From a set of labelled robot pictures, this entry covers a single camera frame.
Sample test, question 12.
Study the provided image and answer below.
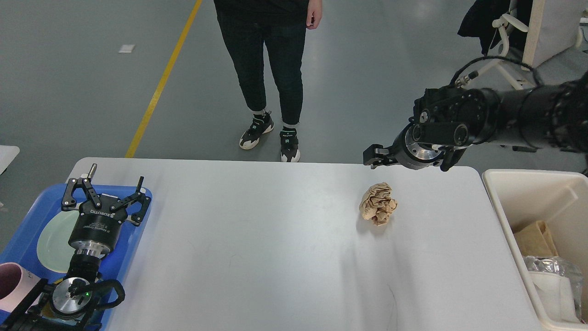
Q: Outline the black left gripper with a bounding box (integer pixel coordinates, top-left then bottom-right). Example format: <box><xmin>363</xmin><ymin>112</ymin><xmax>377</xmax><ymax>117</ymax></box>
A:
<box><xmin>61</xmin><ymin>165</ymin><xmax>152</xmax><ymax>256</ymax></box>

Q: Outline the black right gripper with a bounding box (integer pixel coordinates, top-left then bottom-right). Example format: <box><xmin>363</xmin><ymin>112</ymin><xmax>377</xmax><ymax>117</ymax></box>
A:
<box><xmin>363</xmin><ymin>124</ymin><xmax>441</xmax><ymax>170</ymax></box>

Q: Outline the brown paper ball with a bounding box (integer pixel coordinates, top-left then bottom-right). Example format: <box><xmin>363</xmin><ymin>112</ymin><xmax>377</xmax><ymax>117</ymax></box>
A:
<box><xmin>359</xmin><ymin>182</ymin><xmax>398</xmax><ymax>226</ymax></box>

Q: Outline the green plate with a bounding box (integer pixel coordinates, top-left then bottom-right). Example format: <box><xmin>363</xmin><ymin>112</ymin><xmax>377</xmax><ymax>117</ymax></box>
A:
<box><xmin>36</xmin><ymin>210</ymin><xmax>79</xmax><ymax>273</ymax></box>

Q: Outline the brown paper bag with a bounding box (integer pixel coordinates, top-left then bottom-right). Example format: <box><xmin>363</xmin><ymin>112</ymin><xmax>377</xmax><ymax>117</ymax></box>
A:
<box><xmin>513</xmin><ymin>220</ymin><xmax>559</xmax><ymax>258</ymax></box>

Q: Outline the aluminium foil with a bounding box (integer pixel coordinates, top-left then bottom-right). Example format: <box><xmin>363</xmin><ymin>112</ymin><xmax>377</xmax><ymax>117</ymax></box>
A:
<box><xmin>523</xmin><ymin>256</ymin><xmax>584</xmax><ymax>307</ymax></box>

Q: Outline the white paper cup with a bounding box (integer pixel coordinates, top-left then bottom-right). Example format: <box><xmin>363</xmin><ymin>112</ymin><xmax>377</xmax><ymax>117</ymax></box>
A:
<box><xmin>530</xmin><ymin>272</ymin><xmax>580</xmax><ymax>323</ymax></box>

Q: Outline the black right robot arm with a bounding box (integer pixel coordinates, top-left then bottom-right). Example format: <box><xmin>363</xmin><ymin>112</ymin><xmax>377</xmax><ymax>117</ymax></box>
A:
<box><xmin>363</xmin><ymin>57</ymin><xmax>588</xmax><ymax>172</ymax></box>

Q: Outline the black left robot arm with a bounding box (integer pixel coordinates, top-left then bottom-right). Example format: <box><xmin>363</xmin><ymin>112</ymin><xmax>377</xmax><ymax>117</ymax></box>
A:
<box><xmin>1</xmin><ymin>164</ymin><xmax>153</xmax><ymax>331</ymax></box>

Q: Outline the blue plastic tray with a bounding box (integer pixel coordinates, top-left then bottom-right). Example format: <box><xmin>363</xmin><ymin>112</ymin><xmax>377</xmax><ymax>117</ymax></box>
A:
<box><xmin>0</xmin><ymin>183</ymin><xmax>150</xmax><ymax>331</ymax></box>

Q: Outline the white side table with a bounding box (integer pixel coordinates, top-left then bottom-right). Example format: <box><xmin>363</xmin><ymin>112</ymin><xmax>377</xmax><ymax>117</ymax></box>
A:
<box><xmin>0</xmin><ymin>145</ymin><xmax>20</xmax><ymax>175</ymax></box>

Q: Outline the pink mug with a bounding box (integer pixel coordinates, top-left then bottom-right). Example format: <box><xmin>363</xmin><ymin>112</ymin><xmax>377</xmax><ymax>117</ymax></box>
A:
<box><xmin>0</xmin><ymin>262</ymin><xmax>40</xmax><ymax>312</ymax></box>

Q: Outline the beige plastic bin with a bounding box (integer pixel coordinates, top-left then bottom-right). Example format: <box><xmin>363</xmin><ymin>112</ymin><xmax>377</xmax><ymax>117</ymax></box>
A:
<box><xmin>482</xmin><ymin>169</ymin><xmax>588</xmax><ymax>331</ymax></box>

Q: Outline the person in black sneakers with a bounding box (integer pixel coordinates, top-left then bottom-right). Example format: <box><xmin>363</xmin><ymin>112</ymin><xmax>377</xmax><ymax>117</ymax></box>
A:
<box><xmin>214</xmin><ymin>0</ymin><xmax>323</xmax><ymax>163</ymax></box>

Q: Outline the white office chair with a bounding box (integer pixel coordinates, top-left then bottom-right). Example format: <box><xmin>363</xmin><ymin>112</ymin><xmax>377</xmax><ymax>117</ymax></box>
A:
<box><xmin>492</xmin><ymin>0</ymin><xmax>587</xmax><ymax>68</ymax></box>

